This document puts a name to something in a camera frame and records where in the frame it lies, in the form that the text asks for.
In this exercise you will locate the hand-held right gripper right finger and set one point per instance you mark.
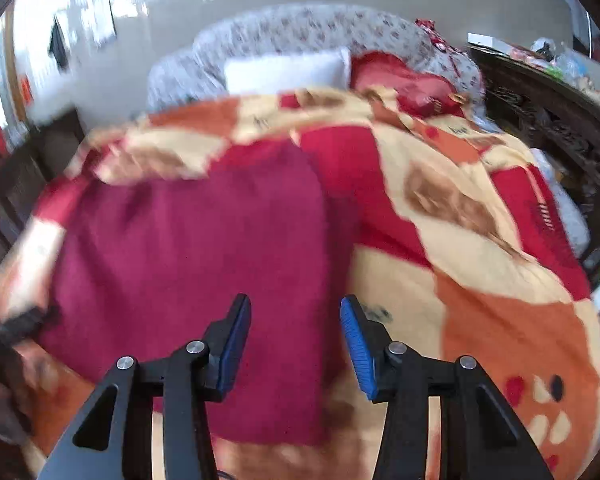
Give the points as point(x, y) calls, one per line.
point(357, 350)

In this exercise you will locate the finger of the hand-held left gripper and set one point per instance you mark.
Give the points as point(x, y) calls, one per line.
point(27, 320)

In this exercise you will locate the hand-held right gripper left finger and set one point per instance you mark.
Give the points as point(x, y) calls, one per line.
point(232, 345)

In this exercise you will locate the maroon shirt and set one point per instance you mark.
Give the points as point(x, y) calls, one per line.
point(205, 260)

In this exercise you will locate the dark wooden sideboard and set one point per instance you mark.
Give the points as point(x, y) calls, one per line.
point(20, 195)

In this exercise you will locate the red orange printed blanket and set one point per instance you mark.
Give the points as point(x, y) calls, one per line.
point(505, 310)

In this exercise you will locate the floral bedsheet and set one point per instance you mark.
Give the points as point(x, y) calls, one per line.
point(565, 205)

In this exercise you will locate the red frilled pillow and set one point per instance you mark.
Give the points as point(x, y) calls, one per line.
point(405, 82)

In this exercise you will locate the white pillow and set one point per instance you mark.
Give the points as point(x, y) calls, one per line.
point(285, 72)

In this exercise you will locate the dark hanging cloth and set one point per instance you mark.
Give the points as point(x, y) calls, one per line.
point(59, 42)

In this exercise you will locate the carved dark wooden cabinet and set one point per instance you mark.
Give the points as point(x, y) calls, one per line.
point(555, 120)

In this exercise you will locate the flat white box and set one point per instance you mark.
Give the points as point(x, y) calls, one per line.
point(487, 42)

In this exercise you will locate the pile of plastic bags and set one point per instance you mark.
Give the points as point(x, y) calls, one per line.
point(570, 72)

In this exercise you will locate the red wall paper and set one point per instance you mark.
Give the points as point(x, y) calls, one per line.
point(25, 89)

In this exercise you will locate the eye chart wall poster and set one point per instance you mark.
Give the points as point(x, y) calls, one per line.
point(102, 7)

